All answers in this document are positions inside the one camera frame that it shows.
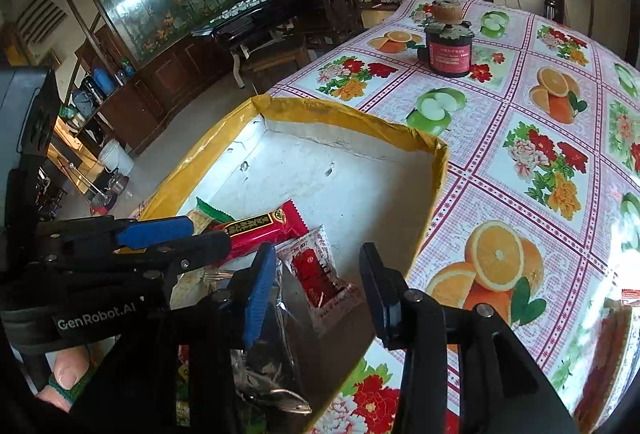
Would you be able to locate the dark jar with red label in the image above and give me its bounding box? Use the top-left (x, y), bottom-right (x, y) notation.
top-left (424, 21), bottom-right (474, 79)

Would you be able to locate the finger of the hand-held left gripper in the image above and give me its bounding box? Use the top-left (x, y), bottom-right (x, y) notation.
top-left (115, 232), bottom-right (232, 287)
top-left (37, 215), bottom-right (195, 255)

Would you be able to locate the large silver foil packet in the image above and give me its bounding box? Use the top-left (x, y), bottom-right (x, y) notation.
top-left (229, 264), bottom-right (313, 417)

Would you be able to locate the white tray with yellow tape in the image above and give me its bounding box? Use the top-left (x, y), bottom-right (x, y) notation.
top-left (136, 95), bottom-right (449, 434)

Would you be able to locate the long red snack bar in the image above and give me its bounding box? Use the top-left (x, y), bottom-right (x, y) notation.
top-left (205, 199), bottom-right (309, 261)

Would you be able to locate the person's left hand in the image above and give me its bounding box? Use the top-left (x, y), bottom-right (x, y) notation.
top-left (37, 346), bottom-right (93, 412)

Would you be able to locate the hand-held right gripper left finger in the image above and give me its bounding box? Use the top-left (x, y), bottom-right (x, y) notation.
top-left (70, 244), bottom-right (278, 434)

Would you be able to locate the brown cork stopper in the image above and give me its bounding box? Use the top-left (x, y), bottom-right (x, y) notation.
top-left (432, 0), bottom-right (462, 26)

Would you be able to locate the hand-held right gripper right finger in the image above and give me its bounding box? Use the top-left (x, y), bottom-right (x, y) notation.
top-left (360, 242), bottom-right (581, 434)

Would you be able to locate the small red sachet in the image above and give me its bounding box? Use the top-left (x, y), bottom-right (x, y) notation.
top-left (276, 224), bottom-right (364, 338)

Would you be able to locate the white plastic bucket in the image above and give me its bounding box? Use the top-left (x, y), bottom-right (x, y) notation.
top-left (97, 139), bottom-right (136, 178)

